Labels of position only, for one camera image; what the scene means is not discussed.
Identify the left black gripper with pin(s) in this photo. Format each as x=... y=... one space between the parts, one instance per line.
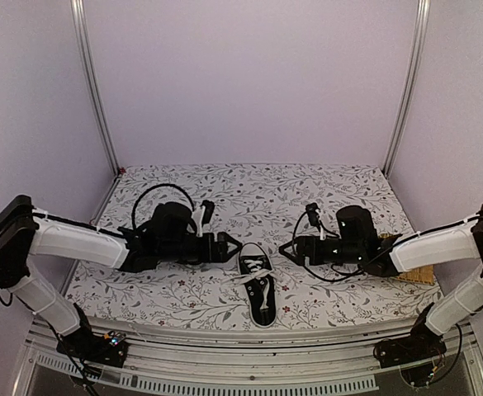
x=218 y=254

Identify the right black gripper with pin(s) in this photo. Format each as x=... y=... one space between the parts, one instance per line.
x=304 y=242

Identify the black canvas sneaker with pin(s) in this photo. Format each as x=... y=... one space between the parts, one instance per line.
x=258 y=278

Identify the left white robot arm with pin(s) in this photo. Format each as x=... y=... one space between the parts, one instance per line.
x=174 y=233

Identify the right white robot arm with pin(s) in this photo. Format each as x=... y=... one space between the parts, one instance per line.
x=359 y=243

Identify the floral patterned table mat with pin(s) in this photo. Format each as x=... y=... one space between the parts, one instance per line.
x=259 y=203

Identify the woven bamboo tray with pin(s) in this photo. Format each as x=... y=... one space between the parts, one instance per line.
x=414 y=274

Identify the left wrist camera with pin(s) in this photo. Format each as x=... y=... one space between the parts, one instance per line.
x=202 y=216

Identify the front aluminium rail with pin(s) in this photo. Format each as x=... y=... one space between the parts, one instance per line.
x=174 y=361

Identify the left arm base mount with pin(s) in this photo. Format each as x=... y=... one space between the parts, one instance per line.
x=110 y=348

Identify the left aluminium frame post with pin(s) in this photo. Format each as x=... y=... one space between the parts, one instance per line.
x=85 y=52

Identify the aluminium frame post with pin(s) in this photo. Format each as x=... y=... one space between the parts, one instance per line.
x=411 y=77
x=85 y=52

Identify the right aluminium frame post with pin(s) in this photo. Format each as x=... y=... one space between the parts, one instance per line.
x=411 y=77

